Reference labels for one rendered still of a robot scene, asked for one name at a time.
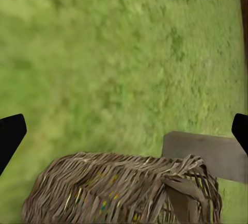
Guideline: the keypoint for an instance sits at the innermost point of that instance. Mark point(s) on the tree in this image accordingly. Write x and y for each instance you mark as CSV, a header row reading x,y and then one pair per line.
x,y
224,157

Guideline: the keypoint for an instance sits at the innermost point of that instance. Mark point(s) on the wicker basket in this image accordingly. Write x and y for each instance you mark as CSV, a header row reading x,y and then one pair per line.
x,y
110,188

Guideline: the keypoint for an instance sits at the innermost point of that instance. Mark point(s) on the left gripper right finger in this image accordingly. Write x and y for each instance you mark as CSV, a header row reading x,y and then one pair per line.
x,y
240,130

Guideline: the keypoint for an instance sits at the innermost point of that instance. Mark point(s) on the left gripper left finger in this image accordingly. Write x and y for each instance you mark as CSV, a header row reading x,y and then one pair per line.
x,y
12,131

